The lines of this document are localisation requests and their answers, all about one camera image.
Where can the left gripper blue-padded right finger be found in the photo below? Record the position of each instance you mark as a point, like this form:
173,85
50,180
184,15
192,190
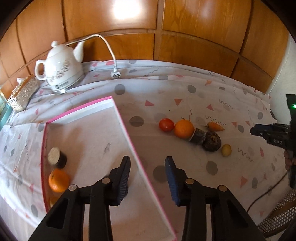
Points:
229,220

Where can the white ceramic electric kettle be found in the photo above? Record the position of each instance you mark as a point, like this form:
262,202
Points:
62,68

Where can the pink shallow cardboard tray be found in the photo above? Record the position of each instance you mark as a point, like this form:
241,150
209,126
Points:
94,139

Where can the red tomato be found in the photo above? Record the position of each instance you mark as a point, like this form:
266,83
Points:
166,125

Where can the white woven basket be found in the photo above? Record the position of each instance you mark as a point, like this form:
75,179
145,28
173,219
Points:
280,217

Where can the small orange tangerine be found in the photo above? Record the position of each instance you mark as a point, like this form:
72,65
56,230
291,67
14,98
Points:
58,180

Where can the patterned white tablecloth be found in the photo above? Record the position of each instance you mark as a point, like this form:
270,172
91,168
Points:
155,110

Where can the dark brown round fruit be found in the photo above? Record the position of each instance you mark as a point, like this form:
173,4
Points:
212,142

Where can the yellow lemon half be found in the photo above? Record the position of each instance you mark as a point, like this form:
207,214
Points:
226,150

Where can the large orange fruit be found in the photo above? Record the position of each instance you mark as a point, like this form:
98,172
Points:
183,129

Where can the small orange carrot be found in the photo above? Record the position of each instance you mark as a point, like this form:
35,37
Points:
214,127

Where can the dark cylinder with white top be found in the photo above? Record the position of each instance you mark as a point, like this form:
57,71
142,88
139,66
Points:
57,158

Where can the ornate tissue box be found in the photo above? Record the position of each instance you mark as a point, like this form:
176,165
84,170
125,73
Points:
22,93

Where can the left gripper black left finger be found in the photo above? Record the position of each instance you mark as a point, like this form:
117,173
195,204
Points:
65,219

